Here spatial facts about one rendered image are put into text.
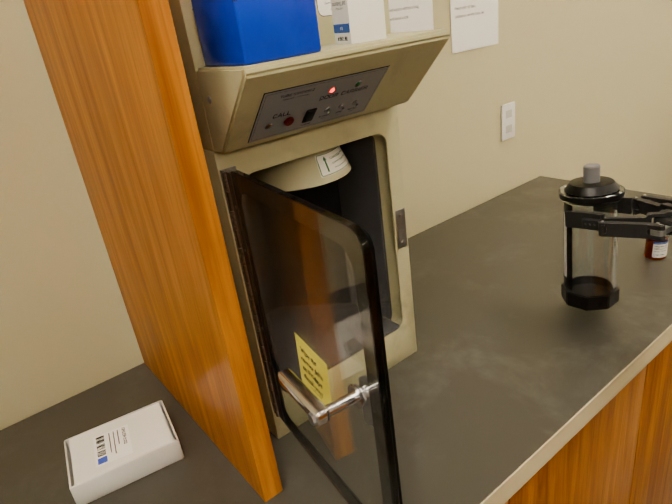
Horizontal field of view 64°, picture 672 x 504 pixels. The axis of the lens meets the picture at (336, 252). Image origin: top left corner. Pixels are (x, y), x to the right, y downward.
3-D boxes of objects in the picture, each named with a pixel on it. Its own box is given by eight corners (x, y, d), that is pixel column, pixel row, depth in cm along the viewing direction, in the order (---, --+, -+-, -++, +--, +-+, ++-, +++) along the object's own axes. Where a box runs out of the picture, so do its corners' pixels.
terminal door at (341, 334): (285, 416, 83) (231, 167, 67) (407, 566, 58) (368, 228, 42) (280, 418, 83) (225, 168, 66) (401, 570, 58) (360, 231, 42)
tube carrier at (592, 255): (548, 296, 106) (547, 193, 98) (578, 276, 112) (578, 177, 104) (602, 312, 98) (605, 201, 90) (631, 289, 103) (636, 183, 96)
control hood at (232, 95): (212, 152, 66) (192, 68, 62) (398, 101, 83) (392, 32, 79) (258, 164, 58) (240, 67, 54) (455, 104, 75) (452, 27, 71)
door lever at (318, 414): (319, 368, 60) (315, 349, 59) (366, 412, 53) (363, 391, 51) (276, 388, 58) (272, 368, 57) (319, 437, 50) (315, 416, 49)
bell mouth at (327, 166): (224, 181, 89) (217, 149, 87) (309, 155, 99) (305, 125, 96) (282, 200, 76) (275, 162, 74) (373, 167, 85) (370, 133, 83)
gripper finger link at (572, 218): (605, 230, 93) (603, 231, 92) (567, 225, 98) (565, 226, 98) (605, 213, 92) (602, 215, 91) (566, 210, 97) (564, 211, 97)
